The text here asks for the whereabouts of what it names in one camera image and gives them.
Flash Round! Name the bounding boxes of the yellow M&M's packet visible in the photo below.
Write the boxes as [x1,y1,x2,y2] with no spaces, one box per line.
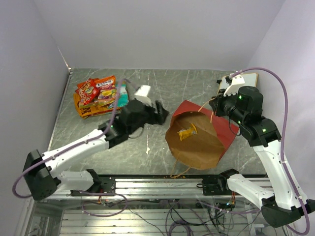
[177,123,197,141]

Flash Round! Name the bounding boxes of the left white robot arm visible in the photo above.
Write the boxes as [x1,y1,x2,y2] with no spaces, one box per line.
[23,100,169,201]

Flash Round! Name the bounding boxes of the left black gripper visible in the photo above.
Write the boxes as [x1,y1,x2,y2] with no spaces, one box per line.
[127,99,169,135]

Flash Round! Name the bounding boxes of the purple cable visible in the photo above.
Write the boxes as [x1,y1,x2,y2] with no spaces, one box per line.
[230,67,310,234]
[12,78,141,199]

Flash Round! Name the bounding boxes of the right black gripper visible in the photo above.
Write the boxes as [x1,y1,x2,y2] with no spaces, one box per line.
[209,88,246,125]

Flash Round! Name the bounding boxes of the Doritos chip bag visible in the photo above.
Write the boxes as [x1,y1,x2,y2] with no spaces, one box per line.
[81,81,129,120]

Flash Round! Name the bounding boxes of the red snack packet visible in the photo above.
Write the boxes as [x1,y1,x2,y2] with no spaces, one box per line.
[75,78,100,109]

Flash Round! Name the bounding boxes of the loose wires under table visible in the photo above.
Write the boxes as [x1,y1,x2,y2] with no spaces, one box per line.
[81,191,271,236]

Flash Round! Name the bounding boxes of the red brown paper bag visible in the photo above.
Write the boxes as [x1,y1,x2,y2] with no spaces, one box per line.
[165,100,224,178]

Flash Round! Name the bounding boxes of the orange Kettle chip bag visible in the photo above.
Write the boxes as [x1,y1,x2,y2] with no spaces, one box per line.
[73,93,114,119]

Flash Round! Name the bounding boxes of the white notepad board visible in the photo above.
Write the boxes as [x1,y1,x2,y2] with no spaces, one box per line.
[217,73,258,95]

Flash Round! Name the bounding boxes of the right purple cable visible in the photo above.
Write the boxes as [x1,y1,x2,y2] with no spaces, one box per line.
[230,67,310,234]

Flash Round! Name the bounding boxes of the teal snack packet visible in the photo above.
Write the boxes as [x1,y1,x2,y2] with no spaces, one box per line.
[117,84,129,108]

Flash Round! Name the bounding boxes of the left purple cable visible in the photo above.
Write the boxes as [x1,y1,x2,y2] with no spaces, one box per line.
[12,78,141,199]

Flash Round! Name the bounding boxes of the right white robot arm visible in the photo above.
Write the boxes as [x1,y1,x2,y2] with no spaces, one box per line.
[209,86,315,228]

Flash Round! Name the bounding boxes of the aluminium rail frame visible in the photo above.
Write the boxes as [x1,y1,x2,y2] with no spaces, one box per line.
[27,176,291,236]

